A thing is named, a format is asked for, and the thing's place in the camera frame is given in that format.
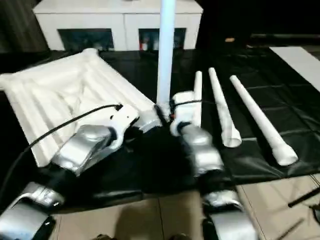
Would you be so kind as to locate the black table mat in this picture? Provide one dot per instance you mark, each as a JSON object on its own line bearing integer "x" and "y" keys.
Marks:
{"x": 250, "y": 162}

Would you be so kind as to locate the black metal table leg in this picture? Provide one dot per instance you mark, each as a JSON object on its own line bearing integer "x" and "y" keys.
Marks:
{"x": 303, "y": 196}

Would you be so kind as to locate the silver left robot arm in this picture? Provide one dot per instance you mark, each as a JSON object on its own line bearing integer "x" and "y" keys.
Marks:
{"x": 82, "y": 147}

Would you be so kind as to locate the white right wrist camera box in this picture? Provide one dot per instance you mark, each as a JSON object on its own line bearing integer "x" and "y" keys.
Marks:
{"x": 186, "y": 110}

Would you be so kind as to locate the white cabinet with glass doors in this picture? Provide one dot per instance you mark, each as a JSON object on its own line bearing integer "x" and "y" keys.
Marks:
{"x": 120, "y": 17}

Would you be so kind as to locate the black cabinet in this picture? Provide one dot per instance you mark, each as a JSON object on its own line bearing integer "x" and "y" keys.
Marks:
{"x": 262, "y": 17}

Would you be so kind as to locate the white plastic table top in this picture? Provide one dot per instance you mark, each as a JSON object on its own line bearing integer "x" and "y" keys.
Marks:
{"x": 62, "y": 100}

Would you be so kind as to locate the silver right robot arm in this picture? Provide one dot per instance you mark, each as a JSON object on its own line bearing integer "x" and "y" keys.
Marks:
{"x": 202, "y": 150}

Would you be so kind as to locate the white plastic table leg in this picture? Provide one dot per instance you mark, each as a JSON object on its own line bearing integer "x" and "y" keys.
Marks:
{"x": 225, "y": 112}
{"x": 198, "y": 85}
{"x": 165, "y": 50}
{"x": 262, "y": 120}

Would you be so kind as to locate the grey curtain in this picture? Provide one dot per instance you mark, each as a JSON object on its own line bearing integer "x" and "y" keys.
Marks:
{"x": 20, "y": 25}

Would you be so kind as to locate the white flat board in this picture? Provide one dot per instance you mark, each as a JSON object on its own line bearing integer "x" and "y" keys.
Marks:
{"x": 300, "y": 62}

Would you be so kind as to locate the small yellow label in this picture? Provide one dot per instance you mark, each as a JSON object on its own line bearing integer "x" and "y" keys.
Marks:
{"x": 230, "y": 39}

